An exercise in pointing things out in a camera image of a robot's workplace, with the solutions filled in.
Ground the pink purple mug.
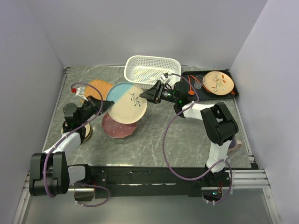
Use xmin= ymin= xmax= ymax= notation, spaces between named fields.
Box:
xmin=228 ymin=138 xmax=242 ymax=151

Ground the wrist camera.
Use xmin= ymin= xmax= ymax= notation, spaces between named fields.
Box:
xmin=161 ymin=73 xmax=170 ymax=84
xmin=71 ymin=86 xmax=86 ymax=99

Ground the small beige saucer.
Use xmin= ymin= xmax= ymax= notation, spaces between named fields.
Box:
xmin=61 ymin=122 xmax=93 ymax=142

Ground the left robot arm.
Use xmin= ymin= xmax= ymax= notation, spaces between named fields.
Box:
xmin=29 ymin=96 xmax=114 ymax=197

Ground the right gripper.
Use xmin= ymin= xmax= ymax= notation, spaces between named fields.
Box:
xmin=139 ymin=80 xmax=178 ymax=105

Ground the orange plastic spoon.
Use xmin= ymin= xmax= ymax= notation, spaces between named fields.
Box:
xmin=188 ymin=76 xmax=195 ymax=96

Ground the blue and cream plate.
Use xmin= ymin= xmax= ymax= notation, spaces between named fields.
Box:
xmin=106 ymin=82 xmax=147 ymax=124

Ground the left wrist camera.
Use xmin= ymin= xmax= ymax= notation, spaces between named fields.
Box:
xmin=71 ymin=86 xmax=86 ymax=99

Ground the floral peach plate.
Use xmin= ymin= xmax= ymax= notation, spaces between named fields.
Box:
xmin=204 ymin=71 xmax=235 ymax=96

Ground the clear glass cup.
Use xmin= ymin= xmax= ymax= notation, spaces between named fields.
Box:
xmin=193 ymin=75 xmax=206 ymax=90

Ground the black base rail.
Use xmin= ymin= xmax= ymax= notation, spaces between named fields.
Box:
xmin=70 ymin=164 xmax=259 ymax=201

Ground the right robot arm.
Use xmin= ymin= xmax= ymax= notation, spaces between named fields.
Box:
xmin=140 ymin=80 xmax=239 ymax=186

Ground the black serving tray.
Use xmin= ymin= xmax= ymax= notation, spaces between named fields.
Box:
xmin=182 ymin=70 xmax=239 ymax=101

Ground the white perforated plastic bin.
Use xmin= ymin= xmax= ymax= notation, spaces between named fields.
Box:
xmin=124 ymin=55 xmax=182 ymax=89

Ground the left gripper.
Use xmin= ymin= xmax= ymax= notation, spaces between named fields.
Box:
xmin=78 ymin=95 xmax=114 ymax=125

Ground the orange woven tray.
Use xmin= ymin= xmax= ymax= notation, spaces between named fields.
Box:
xmin=84 ymin=80 xmax=113 ymax=100

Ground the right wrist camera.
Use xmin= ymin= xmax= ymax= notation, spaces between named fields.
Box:
xmin=161 ymin=73 xmax=170 ymax=84

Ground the pink polka dot plate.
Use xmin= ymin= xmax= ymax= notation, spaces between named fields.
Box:
xmin=101 ymin=113 xmax=137 ymax=139

